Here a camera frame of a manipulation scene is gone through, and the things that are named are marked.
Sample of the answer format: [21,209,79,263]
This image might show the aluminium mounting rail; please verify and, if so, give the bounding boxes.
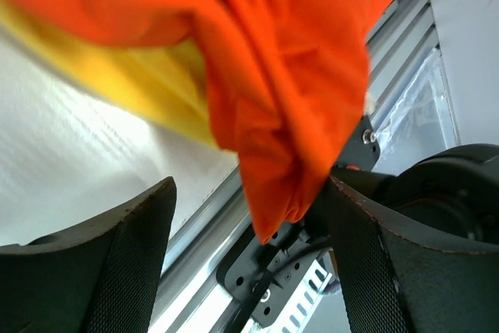
[149,0,438,332]

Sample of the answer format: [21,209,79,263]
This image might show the yellow shorts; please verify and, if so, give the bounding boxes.
[1,0,216,147]

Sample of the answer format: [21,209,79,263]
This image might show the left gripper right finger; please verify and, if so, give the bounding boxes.
[326,177,498,332]

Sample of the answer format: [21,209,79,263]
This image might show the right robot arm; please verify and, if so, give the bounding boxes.
[332,143,498,245]

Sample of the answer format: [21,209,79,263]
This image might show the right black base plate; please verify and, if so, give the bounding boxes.
[216,112,383,328]

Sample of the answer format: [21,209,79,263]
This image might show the slotted cable duct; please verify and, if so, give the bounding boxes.
[267,260,333,333]

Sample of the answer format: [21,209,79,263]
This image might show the orange shorts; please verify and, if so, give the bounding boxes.
[1,0,394,243]

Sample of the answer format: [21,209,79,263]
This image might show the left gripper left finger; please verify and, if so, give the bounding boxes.
[1,177,176,332]

